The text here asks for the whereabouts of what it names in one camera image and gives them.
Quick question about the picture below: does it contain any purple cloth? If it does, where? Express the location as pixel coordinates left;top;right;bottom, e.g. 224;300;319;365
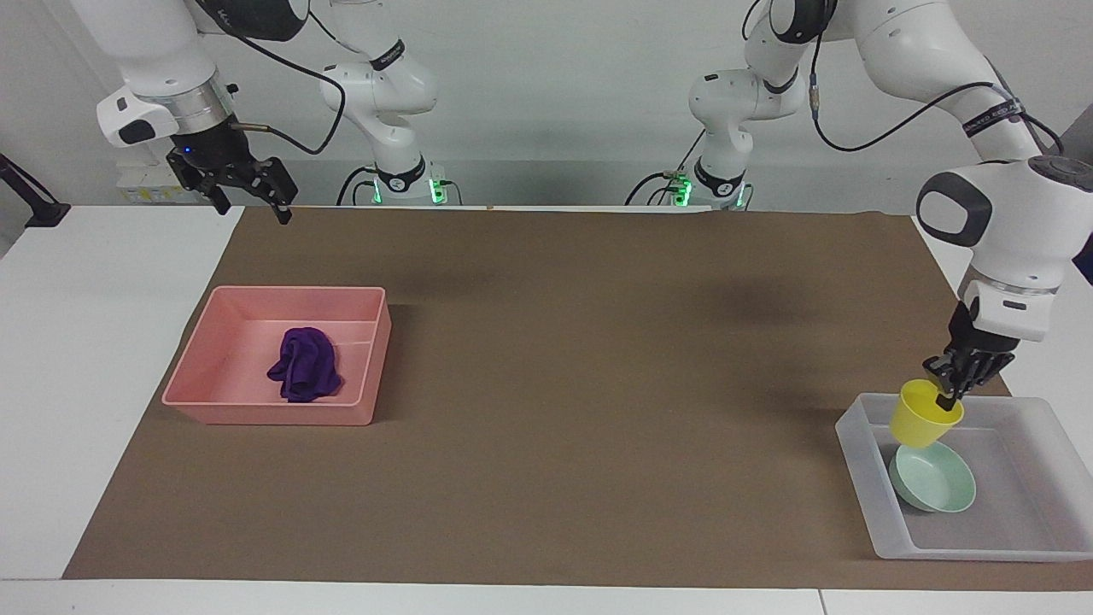
266;326;345;404

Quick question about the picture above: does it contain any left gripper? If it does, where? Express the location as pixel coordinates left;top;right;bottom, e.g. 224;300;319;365
926;301;1020;411

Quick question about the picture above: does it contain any pink plastic box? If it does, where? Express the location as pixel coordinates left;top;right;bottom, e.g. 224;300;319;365
161;285;394;427

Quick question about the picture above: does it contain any black cable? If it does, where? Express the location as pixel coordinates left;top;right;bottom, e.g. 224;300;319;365
623;128;710;208
192;0;348;157
807;26;1067;157
336;165;381;208

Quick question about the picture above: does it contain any clear plastic tray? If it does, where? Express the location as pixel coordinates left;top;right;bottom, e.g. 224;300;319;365
835;393;1093;562

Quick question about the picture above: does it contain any yellow plastic cup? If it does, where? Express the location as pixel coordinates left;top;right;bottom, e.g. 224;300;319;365
890;378;966;450

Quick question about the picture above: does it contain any light green bowl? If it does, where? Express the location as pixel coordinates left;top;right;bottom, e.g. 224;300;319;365
888;441;977;514

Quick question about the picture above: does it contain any black stand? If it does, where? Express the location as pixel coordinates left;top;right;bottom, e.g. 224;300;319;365
0;154;72;228

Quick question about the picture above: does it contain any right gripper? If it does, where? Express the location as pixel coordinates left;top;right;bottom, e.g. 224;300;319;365
166;118;299;226

